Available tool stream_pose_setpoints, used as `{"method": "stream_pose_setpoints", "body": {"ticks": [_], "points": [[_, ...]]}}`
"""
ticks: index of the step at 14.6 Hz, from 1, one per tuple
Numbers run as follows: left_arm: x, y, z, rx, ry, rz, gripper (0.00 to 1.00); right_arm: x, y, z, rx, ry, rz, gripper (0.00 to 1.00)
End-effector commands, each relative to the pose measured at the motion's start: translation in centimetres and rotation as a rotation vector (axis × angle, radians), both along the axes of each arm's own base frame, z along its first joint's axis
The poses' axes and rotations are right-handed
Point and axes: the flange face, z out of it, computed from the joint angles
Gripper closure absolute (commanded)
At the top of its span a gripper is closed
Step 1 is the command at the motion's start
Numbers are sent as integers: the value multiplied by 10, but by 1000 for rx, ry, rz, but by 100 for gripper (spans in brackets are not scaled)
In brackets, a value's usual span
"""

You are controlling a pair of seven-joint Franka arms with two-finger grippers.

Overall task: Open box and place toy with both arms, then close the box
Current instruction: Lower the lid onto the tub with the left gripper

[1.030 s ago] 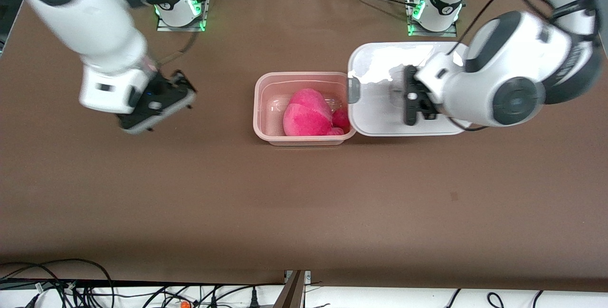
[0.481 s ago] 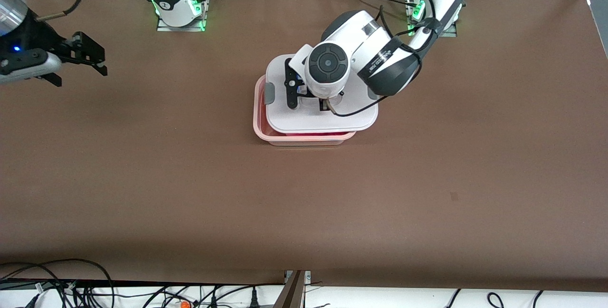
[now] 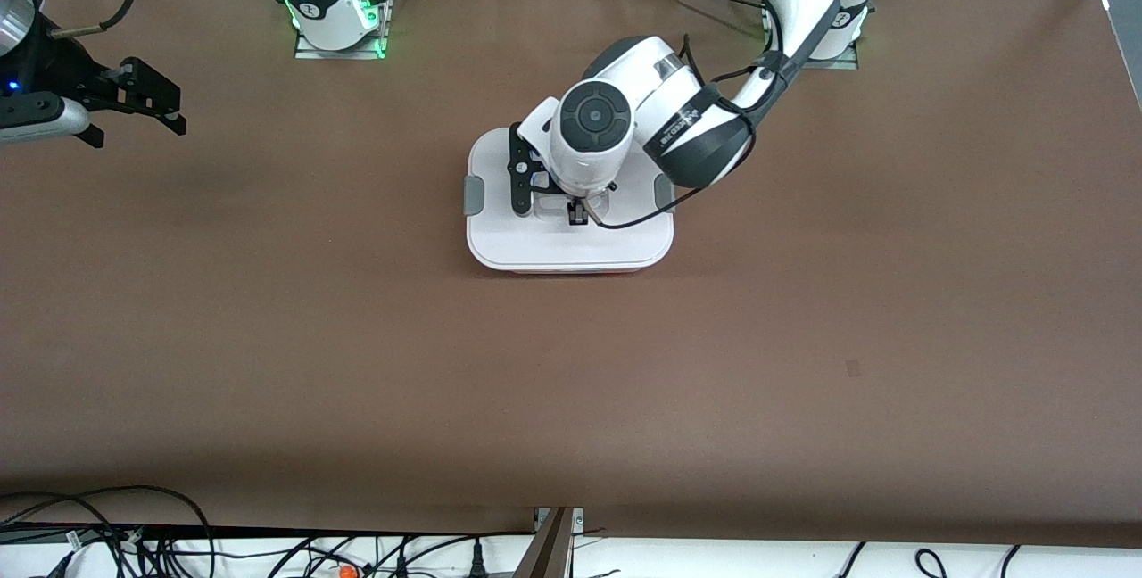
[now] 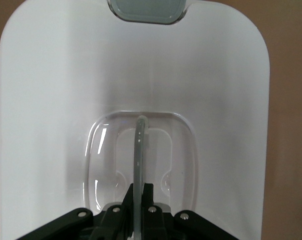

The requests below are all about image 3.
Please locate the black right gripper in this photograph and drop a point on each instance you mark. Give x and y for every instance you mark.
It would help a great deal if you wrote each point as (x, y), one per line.
(78, 78)

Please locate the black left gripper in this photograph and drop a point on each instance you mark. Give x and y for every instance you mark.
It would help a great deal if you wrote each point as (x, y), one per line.
(577, 213)

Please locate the white box lid grey clips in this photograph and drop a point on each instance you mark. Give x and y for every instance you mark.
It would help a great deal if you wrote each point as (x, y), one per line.
(571, 248)

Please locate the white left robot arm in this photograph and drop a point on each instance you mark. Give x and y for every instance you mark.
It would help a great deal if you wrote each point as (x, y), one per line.
(593, 127)

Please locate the brown table cover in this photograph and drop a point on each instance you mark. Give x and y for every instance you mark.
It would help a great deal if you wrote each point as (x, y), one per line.
(803, 337)

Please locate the black power plug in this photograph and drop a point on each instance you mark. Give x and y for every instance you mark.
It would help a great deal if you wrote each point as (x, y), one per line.
(477, 565)

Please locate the white shelf board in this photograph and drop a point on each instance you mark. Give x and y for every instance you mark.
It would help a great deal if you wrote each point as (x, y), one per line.
(714, 560)

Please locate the small orange red object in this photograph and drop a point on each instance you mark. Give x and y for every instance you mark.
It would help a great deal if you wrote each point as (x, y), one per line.
(344, 572)

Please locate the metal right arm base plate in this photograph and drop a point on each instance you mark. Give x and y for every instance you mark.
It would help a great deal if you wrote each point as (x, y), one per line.
(343, 53)

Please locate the aluminium bracket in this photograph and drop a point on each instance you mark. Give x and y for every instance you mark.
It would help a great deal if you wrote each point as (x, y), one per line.
(549, 551)

